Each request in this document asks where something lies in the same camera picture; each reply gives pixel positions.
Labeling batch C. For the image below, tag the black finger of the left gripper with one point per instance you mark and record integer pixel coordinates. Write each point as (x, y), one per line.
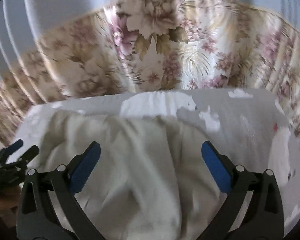
(7, 151)
(27, 157)

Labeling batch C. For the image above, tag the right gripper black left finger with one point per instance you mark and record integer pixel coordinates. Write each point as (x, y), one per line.
(37, 218)

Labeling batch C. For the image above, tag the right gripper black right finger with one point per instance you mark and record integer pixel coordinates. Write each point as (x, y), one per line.
(264, 217)

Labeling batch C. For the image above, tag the light green jacket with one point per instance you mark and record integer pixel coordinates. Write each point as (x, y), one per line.
(151, 181)

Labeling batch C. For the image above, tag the grey polar bear bedsheet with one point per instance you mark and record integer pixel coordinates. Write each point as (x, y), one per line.
(248, 126)

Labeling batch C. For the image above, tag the blue floral curtain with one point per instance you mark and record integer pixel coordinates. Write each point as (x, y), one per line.
(53, 50)

